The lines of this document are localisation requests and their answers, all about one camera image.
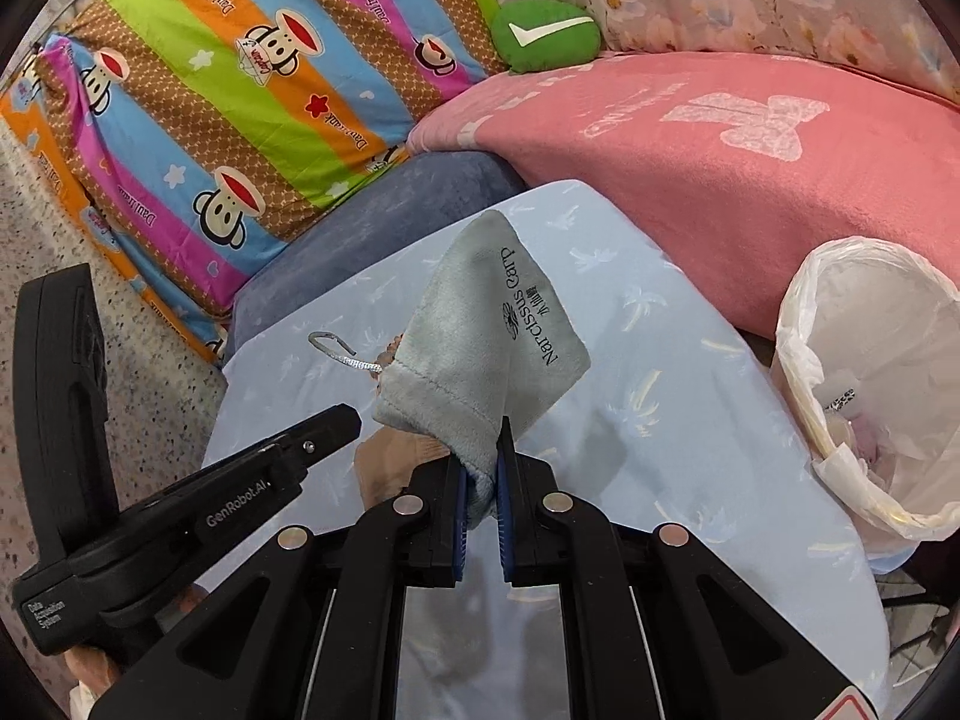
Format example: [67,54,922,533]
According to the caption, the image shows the floral quilt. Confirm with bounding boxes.
[487,0,960,102]

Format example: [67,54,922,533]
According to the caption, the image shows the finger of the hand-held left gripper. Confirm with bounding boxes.
[261,403,363,479]

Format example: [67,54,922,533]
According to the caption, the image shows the blue grey cushion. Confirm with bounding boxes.
[225,150,526,361]

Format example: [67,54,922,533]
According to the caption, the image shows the person's left hand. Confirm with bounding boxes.
[64,645,121,687]

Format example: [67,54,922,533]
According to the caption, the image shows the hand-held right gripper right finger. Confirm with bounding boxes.
[493,416,878,720]

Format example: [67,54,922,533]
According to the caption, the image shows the bin with white plastic bag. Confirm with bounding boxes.
[772,236,960,560]

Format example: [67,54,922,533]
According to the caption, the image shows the colourful striped monkey pillow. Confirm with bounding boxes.
[0,0,526,368]

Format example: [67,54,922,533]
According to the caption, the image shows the pink and white plastic wrapper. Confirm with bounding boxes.
[859,420,905,467]

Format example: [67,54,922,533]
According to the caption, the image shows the grey drawstring pouch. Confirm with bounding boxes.
[309,210,591,518]

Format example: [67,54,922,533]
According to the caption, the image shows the light blue palm print cloth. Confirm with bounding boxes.
[202,180,893,720]

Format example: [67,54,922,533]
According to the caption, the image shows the pink blanket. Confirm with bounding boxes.
[409,52,960,342]

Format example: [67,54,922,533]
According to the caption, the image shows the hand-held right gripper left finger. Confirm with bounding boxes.
[90,457,481,720]

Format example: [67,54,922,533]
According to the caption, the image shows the black metal stand legs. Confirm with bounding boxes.
[881,576,960,665]

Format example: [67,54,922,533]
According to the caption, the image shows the green cushion with white tick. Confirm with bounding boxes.
[491,0,601,74]

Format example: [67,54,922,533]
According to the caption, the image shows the peach cloth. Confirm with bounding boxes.
[352,426,455,511]

